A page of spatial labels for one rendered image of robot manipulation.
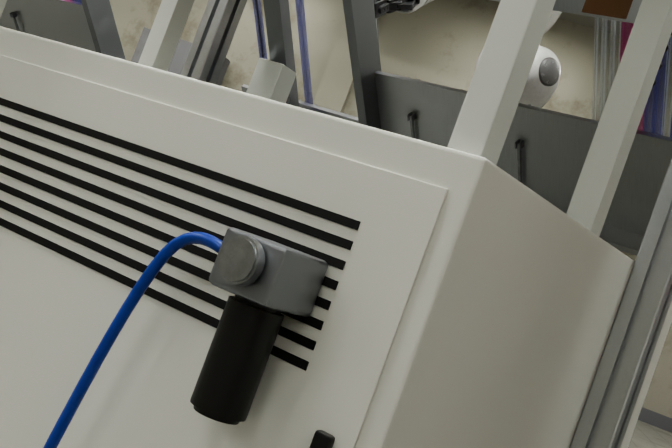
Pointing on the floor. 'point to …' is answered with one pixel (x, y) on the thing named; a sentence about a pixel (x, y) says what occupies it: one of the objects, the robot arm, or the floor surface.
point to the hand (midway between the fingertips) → (375, 7)
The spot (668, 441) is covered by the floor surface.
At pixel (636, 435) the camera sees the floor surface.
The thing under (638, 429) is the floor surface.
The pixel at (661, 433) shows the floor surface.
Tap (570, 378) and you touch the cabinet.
